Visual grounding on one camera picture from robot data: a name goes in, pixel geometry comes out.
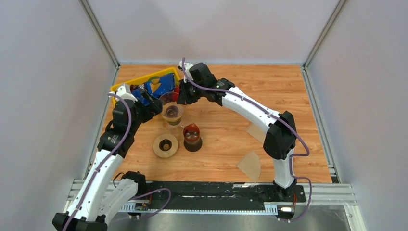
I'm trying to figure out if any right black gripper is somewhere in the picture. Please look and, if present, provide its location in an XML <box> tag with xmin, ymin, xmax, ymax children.
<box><xmin>178</xmin><ymin>77</ymin><xmax>206</xmax><ymax>105</ymax></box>

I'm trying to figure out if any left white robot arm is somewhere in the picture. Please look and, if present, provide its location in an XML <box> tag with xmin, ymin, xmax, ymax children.
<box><xmin>52</xmin><ymin>92</ymin><xmax>163</xmax><ymax>231</ymax></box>

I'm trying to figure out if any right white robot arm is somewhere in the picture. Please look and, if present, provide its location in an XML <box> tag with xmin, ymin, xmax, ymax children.
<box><xmin>177</xmin><ymin>61</ymin><xmax>296</xmax><ymax>201</ymax></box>

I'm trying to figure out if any brown glass dripper on base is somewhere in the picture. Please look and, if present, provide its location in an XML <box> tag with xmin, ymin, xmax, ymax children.
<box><xmin>183</xmin><ymin>123</ymin><xmax>203</xmax><ymax>152</ymax></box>

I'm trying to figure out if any far brown paper filter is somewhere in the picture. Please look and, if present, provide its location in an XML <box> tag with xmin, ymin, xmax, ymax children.
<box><xmin>246</xmin><ymin>124</ymin><xmax>266</xmax><ymax>144</ymax></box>

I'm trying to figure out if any brown paper filter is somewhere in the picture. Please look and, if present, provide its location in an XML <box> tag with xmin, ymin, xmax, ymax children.
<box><xmin>246</xmin><ymin>124</ymin><xmax>266</xmax><ymax>144</ymax></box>
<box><xmin>236</xmin><ymin>150</ymin><xmax>261</xmax><ymax>182</ymax></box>

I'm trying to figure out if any near brown paper filter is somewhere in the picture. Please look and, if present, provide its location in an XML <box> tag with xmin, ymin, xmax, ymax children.
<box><xmin>236</xmin><ymin>150</ymin><xmax>261</xmax><ymax>182</ymax></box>

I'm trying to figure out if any red tomato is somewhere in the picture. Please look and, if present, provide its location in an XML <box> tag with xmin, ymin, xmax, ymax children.
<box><xmin>172</xmin><ymin>85</ymin><xmax>180</xmax><ymax>102</ymax></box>

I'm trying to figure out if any blue chips bag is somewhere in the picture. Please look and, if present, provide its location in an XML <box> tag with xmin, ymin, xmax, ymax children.
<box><xmin>130</xmin><ymin>73</ymin><xmax>176</xmax><ymax>105</ymax></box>

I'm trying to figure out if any yellow plastic basket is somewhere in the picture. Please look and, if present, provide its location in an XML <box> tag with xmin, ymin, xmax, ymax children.
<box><xmin>110</xmin><ymin>67</ymin><xmax>180</xmax><ymax>92</ymax></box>

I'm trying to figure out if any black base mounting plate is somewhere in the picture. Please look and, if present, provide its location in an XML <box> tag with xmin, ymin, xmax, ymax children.
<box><xmin>145</xmin><ymin>181</ymin><xmax>307</xmax><ymax>211</ymax></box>

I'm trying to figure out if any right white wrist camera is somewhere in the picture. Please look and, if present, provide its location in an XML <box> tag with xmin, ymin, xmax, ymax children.
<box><xmin>178</xmin><ymin>61</ymin><xmax>193</xmax><ymax>82</ymax></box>

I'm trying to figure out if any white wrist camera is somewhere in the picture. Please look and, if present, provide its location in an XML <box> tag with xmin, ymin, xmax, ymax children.
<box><xmin>178</xmin><ymin>61</ymin><xmax>193</xmax><ymax>82</ymax></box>
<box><xmin>115</xmin><ymin>83</ymin><xmax>138</xmax><ymax>102</ymax></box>

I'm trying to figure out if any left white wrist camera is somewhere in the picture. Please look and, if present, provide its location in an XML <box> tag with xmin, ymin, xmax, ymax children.
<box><xmin>115</xmin><ymin>83</ymin><xmax>138</xmax><ymax>102</ymax></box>

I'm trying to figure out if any wooden dripper ring on table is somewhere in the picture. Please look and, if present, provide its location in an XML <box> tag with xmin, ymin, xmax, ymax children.
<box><xmin>153</xmin><ymin>133</ymin><xmax>179</xmax><ymax>159</ymax></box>

